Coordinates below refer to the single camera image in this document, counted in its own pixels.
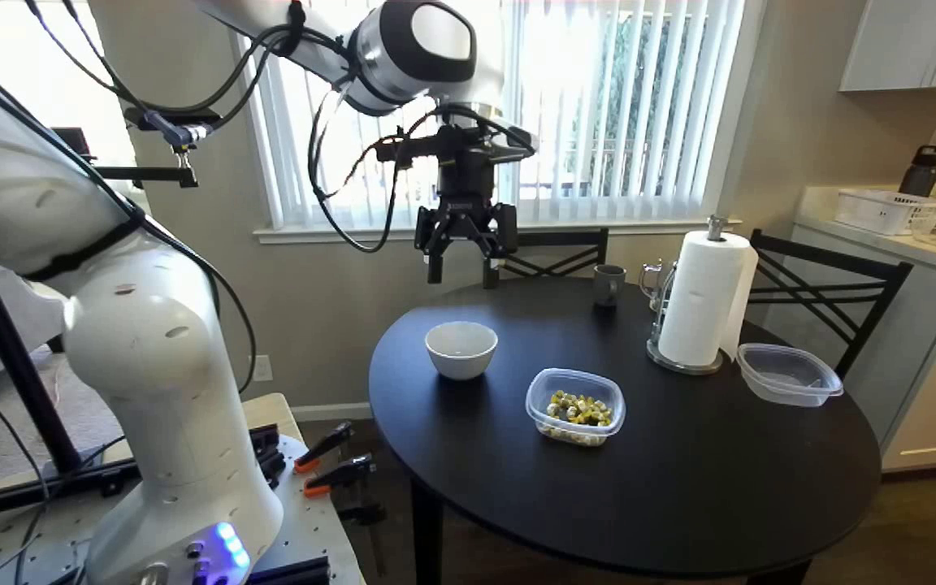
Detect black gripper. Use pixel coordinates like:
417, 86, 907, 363
377, 104, 535, 290

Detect clear plastic candy container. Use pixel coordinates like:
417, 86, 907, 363
523, 368, 629, 448

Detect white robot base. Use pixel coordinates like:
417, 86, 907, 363
0, 83, 284, 585

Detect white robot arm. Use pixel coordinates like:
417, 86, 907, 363
194, 0, 535, 282

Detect white ceramic bowl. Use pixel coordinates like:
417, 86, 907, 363
425, 323, 501, 379

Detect clear plastic container lid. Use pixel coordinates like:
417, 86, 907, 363
738, 342, 845, 408

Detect black chair behind table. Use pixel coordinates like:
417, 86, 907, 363
496, 227, 607, 282

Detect small dark cup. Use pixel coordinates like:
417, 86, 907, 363
596, 263, 625, 311

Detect round black table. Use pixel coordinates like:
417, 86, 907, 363
367, 279, 882, 585

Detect glass shaker by towel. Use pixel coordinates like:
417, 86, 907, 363
640, 263, 665, 311

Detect yellow wrapped candies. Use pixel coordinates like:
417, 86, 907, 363
546, 389, 610, 427

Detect white window blinds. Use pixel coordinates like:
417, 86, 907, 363
253, 0, 754, 233

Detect white paper towel roll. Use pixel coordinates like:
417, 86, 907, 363
647, 219, 756, 377

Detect black chair at right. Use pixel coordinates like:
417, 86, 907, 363
748, 230, 910, 377

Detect clear tray on counter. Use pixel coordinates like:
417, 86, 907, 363
835, 189, 936, 233

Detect black tripod stand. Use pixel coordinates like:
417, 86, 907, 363
0, 298, 139, 509

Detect white kitchen counter cabinet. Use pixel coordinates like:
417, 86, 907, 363
793, 185, 936, 473

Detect black coffee maker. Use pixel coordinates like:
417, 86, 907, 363
902, 134, 936, 197

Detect white upper cabinet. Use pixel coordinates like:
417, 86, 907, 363
841, 0, 936, 92

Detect orange handled clamp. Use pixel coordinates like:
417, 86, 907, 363
304, 454, 377, 496
296, 421, 356, 472

